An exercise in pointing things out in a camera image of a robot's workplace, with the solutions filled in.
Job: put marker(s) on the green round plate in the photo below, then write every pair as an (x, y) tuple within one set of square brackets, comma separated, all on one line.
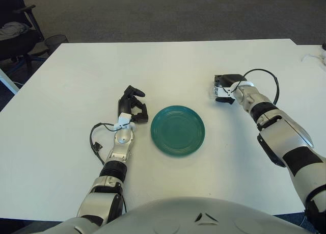
[(178, 132)]

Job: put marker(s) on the white desk panel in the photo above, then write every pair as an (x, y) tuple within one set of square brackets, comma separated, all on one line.
[(7, 82)]

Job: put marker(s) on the grey robot torso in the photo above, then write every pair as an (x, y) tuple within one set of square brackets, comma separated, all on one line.
[(178, 216)]

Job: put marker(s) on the black office chair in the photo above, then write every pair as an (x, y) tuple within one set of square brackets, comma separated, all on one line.
[(15, 45)]

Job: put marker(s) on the clear bottle with blue cap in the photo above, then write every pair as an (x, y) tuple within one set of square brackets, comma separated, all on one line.
[(213, 92)]

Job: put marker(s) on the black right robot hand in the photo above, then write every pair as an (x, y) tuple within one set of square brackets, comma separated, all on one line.
[(229, 79)]

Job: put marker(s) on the black mesh wastebasket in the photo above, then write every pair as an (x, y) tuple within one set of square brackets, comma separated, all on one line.
[(54, 41)]

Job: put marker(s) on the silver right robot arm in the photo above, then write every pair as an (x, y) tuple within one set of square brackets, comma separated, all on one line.
[(287, 137)]

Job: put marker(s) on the grey cloth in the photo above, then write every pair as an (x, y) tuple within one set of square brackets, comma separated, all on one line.
[(12, 30)]

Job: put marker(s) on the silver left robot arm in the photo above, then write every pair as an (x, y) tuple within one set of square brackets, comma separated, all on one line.
[(113, 171)]

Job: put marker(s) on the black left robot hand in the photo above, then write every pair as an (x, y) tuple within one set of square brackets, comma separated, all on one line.
[(124, 105)]

